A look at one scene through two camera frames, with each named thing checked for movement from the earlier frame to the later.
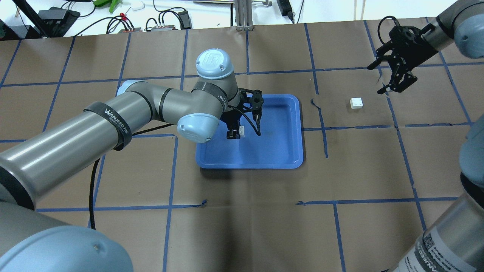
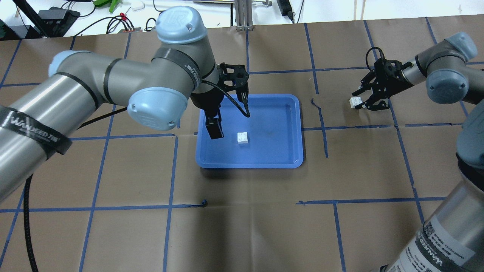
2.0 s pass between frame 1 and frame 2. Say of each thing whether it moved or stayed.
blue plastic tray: stayed
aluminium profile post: stayed
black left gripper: moved
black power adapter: stayed
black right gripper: moved
